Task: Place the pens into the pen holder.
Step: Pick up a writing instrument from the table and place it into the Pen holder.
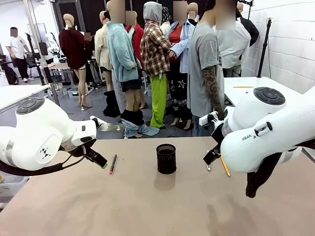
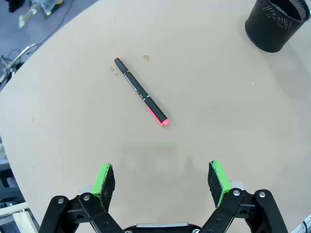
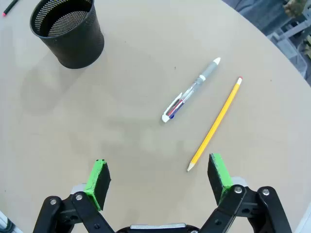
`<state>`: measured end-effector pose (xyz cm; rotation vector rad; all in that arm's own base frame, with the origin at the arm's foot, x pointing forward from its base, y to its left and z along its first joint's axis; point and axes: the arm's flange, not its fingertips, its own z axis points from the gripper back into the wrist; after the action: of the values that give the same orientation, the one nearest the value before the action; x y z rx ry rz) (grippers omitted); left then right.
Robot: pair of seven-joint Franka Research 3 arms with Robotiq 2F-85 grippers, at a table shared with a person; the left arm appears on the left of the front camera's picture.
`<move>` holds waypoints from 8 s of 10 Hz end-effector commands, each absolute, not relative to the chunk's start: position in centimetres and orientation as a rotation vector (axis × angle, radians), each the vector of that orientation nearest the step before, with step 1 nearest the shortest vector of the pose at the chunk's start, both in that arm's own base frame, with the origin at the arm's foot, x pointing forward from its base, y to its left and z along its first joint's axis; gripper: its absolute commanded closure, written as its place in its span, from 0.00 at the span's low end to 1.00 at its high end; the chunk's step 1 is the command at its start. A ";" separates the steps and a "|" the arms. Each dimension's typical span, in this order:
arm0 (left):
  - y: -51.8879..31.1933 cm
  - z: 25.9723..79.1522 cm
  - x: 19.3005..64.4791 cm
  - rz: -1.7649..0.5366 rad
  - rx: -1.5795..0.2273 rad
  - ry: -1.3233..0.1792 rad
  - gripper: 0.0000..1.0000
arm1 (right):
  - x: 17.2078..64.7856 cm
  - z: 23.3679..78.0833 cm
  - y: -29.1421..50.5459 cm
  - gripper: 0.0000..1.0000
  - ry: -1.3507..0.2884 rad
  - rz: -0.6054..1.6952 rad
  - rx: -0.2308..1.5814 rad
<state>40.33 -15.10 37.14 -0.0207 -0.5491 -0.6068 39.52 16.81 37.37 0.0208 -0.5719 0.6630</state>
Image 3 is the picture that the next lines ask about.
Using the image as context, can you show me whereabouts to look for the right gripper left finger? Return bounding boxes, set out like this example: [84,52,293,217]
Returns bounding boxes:
[33,159,116,233]

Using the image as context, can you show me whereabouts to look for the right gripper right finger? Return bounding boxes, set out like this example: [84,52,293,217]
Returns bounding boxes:
[198,152,293,233]

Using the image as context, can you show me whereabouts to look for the pens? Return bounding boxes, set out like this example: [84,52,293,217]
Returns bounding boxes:
[186,76,243,173]

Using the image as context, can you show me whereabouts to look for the white clear multicolour ballpoint pen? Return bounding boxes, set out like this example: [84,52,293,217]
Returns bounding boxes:
[161,57,222,123]

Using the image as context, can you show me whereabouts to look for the black pen with pink tip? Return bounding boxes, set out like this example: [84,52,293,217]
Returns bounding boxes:
[2,0,19,17]

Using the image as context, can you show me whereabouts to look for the black mesh pen holder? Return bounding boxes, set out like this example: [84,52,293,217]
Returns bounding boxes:
[30,0,105,69]

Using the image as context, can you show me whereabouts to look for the grey metal shelf frame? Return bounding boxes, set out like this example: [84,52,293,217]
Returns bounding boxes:
[266,13,311,82]

